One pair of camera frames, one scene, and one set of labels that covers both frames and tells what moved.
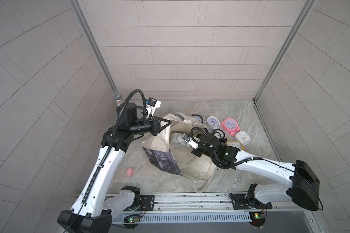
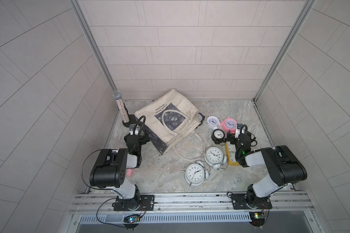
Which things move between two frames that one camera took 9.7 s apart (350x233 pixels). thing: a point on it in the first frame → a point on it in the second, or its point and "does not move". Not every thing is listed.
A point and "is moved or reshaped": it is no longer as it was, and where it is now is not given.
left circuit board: [131, 218] does not move
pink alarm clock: [230, 125] does not move
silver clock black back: [177, 141] → [195, 174]
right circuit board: [257, 218] does not move
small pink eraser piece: [130, 171] does not move
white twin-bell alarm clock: [213, 123] does not move
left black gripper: [154, 128] → [143, 141]
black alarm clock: [219, 135] does not move
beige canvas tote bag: [198, 170] is moved or reshaped
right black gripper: [196, 152] → [249, 135]
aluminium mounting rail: [206, 204] does not move
